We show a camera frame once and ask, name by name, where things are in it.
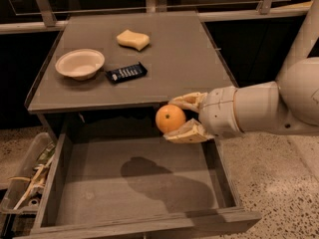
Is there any open grey top drawer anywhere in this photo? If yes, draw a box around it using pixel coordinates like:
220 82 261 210
20 124 261 239

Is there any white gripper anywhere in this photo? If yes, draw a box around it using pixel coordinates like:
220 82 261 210
163 87 242 143

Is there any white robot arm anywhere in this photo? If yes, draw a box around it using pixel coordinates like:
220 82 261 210
163 0 319 143

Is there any white paper bowl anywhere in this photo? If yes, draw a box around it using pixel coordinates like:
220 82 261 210
55 49 105 81

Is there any yellow sponge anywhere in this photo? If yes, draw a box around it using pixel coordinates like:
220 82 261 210
117 30 151 51

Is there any dark blue snack bar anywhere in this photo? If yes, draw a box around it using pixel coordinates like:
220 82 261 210
105 63 148 84

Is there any metal railing with glass panel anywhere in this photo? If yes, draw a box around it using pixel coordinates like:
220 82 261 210
0 0 315 35

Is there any clear plastic bin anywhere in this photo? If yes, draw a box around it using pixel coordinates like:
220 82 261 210
0 132 56 214

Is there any grey cabinet with counter top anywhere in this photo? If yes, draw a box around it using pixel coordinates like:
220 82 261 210
25 11 235 136

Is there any orange fruit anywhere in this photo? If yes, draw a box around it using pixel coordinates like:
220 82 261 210
156 105 186 133

